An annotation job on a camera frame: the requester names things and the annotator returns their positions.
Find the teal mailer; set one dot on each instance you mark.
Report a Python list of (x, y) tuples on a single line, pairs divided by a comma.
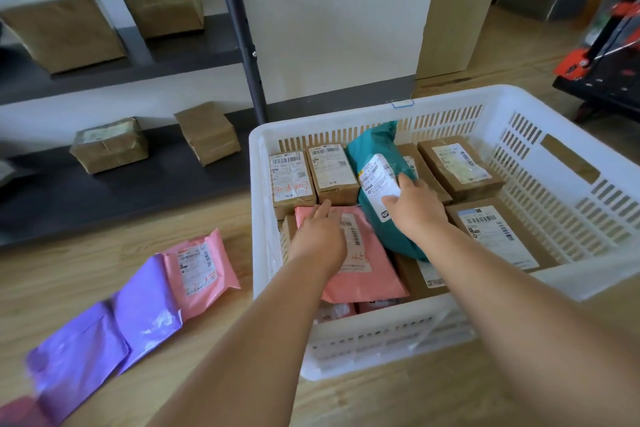
[(370, 141)]

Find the taped box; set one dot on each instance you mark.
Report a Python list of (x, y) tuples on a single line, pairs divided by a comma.
[(110, 151)]

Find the barcode label cardboard box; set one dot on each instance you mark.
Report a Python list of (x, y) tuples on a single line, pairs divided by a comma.
[(289, 241)]

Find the small square cardboard box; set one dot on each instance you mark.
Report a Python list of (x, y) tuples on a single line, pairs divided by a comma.
[(162, 4)]

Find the beige door frame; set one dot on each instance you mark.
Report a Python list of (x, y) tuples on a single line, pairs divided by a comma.
[(462, 6)]

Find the tall brown cardboard box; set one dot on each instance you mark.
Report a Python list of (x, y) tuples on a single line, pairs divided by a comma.
[(65, 31)]

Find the black metal shelf rack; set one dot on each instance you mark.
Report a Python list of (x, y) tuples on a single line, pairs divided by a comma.
[(125, 191)]

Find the person's left hand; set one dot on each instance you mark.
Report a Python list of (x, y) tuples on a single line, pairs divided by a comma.
[(320, 241)]

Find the person's left forearm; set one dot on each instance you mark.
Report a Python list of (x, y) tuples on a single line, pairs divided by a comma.
[(250, 351)]

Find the pink mailer with handwriting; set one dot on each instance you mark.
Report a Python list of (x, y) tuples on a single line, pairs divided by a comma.
[(220, 281), (380, 281)]

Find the white plastic crate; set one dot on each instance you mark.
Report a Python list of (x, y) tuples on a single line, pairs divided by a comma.
[(257, 266)]

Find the red and black object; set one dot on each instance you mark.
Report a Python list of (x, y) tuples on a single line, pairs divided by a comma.
[(610, 76)]

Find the plain brown box shelf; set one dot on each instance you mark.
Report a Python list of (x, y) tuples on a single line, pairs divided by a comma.
[(207, 134)]

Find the glossy tape-covered cardboard box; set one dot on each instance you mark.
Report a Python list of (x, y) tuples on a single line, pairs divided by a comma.
[(480, 191)]

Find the long white label cardboard box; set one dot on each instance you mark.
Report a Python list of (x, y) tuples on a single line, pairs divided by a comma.
[(335, 196)]

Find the person's right forearm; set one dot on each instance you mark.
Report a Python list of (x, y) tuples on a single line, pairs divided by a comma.
[(525, 331)]

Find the person's right hand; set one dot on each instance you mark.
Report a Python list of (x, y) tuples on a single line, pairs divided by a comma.
[(417, 214)]

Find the small cardboard parcel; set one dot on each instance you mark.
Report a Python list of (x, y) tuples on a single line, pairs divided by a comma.
[(290, 171)]

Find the small pink mailer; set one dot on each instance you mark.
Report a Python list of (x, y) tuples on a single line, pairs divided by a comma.
[(20, 416)]

